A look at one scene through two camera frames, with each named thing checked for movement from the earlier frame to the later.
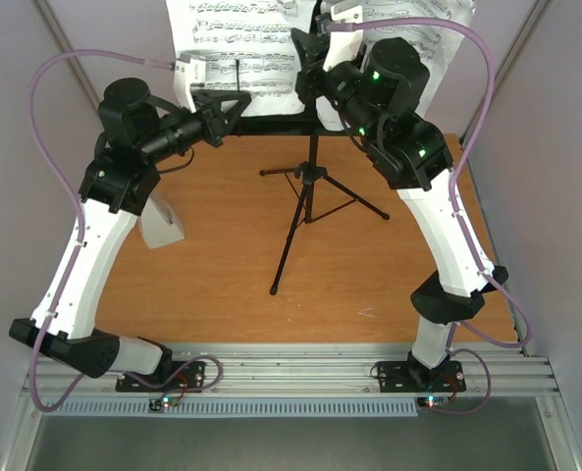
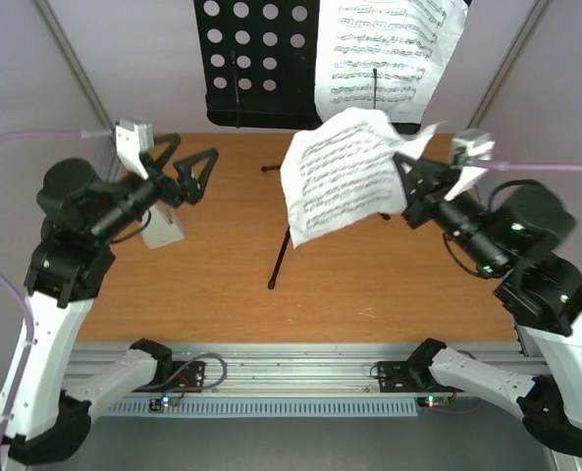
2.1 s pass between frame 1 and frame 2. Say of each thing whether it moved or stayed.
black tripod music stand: moved
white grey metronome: stayed
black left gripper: moved
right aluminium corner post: stayed
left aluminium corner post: stayed
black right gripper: moved
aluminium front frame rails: stayed
